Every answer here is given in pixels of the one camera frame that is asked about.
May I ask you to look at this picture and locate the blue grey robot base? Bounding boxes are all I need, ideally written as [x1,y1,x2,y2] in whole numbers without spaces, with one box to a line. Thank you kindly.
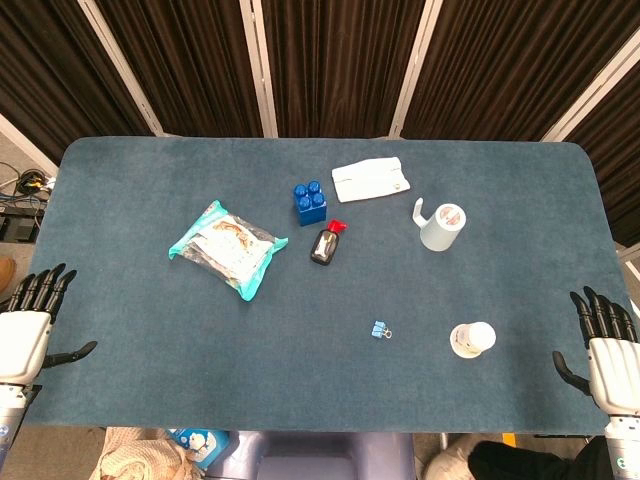
[205,429,417,480]

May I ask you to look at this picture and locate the white paper cup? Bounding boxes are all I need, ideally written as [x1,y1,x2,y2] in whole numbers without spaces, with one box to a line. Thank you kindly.
[449,321,497,360]

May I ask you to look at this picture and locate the light blue mug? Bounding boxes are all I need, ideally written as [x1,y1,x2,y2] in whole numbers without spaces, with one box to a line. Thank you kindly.
[412,197,468,252]

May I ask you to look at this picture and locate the blue toy building block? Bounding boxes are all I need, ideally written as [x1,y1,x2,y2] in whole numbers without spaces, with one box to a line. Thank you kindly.
[292,180,329,228]

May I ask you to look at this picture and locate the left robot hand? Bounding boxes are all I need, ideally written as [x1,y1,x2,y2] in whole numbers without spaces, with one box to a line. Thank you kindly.
[0,263,99,386]

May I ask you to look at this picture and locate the blue felt table mat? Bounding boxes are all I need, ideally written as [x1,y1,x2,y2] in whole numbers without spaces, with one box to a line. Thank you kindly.
[22,136,632,435]

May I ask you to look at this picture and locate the white folded cloth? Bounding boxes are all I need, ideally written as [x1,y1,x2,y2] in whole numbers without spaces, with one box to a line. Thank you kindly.
[331,155,412,204]

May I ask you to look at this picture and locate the tangled cables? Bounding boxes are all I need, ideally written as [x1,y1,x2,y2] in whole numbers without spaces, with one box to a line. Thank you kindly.
[0,160,57,214]

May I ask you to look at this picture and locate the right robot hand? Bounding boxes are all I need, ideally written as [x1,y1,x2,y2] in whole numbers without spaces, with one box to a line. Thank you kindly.
[551,285,640,417]

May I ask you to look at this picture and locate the black trousers leg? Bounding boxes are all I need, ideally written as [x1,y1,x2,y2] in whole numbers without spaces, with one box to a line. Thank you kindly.
[468,435,617,480]

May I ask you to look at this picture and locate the black power box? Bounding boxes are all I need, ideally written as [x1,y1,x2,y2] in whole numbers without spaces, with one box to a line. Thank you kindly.
[0,208,42,244]

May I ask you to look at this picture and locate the white sneaker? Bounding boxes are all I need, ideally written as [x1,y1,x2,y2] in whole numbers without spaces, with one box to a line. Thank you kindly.
[423,433,489,480]

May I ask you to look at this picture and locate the brown shoe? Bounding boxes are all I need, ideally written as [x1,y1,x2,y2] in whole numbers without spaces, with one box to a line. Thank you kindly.
[0,256,18,295]

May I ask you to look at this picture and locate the teal snack packet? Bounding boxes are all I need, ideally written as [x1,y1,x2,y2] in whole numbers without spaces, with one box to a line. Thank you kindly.
[167,199,290,303]

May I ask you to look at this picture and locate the beige knitted cloth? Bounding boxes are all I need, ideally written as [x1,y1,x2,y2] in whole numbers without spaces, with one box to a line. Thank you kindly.
[94,426,201,480]

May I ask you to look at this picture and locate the soy sauce bottle red cap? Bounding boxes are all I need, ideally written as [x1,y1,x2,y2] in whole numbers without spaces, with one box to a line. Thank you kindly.
[309,218,350,267]

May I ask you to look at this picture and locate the blue cartoon print package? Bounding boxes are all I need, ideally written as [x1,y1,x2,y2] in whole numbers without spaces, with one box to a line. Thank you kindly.
[167,428,232,471]

